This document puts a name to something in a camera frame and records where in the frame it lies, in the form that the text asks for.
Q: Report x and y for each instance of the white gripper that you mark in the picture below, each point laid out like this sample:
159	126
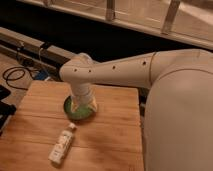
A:
82	94

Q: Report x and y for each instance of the white plastic bottle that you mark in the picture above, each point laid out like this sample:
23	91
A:
62	145

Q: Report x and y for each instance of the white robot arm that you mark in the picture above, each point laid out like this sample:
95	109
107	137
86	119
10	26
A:
178	122

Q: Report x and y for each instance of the green ceramic bowl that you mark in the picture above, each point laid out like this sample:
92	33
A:
81	113

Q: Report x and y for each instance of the blue box on floor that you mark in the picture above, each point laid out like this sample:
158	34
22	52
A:
41	75

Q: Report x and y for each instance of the black device at left edge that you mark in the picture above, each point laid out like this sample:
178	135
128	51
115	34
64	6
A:
6	110

